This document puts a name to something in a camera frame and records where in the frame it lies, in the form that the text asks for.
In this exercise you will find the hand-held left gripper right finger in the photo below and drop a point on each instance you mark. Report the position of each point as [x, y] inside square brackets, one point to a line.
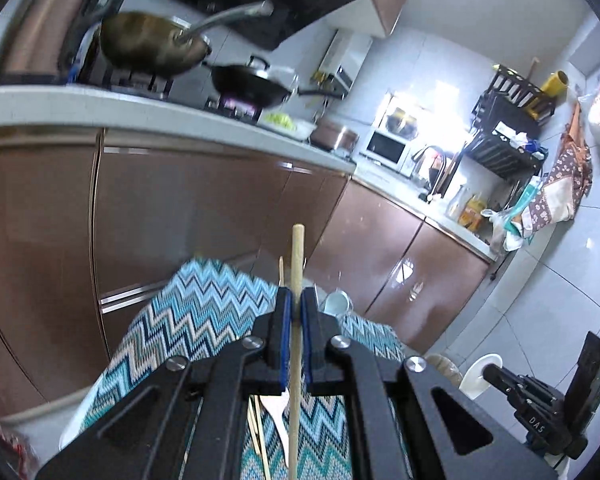
[307, 340]

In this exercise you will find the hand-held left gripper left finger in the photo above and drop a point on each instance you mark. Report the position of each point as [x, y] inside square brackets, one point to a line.
[285, 340]

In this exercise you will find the wooden chopstick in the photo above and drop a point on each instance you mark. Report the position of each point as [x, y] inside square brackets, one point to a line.
[262, 452]
[281, 272]
[252, 425]
[297, 260]

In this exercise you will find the white cup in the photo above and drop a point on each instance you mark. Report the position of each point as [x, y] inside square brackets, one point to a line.
[337, 302]

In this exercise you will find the white round plate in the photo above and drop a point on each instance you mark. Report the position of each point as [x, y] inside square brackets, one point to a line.
[477, 377]

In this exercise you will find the zigzag knitted cloth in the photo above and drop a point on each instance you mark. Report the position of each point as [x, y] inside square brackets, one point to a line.
[205, 305]

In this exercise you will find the brown kitchen base cabinets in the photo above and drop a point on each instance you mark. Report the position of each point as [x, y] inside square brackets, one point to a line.
[180, 200]

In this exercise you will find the yellow bottle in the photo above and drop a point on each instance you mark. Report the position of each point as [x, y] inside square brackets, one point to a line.
[472, 210]

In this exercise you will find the white microwave oven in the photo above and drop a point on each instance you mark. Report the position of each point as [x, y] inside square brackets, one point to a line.
[385, 147]

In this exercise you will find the plate of green vegetables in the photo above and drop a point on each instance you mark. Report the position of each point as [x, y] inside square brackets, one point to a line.
[285, 122]

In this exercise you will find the brown floral apron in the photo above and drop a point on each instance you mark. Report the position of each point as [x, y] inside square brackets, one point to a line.
[565, 175]

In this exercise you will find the steel pot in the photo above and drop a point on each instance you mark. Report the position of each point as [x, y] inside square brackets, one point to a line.
[402, 122]

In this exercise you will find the black frying pan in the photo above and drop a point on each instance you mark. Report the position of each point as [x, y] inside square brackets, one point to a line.
[250, 87]

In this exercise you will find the black dish rack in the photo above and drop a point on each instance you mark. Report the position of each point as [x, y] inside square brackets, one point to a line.
[500, 150]

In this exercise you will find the white water heater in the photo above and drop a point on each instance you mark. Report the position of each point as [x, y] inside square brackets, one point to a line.
[345, 57]

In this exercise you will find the gas stove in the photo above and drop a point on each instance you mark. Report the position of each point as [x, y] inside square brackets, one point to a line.
[140, 85]

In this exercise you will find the yellow roll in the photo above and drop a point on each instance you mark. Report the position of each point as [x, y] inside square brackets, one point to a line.
[554, 82]

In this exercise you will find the steel wok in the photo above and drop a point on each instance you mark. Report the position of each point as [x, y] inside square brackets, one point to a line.
[145, 45]

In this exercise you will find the black range hood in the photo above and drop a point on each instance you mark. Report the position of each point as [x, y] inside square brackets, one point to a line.
[280, 0]

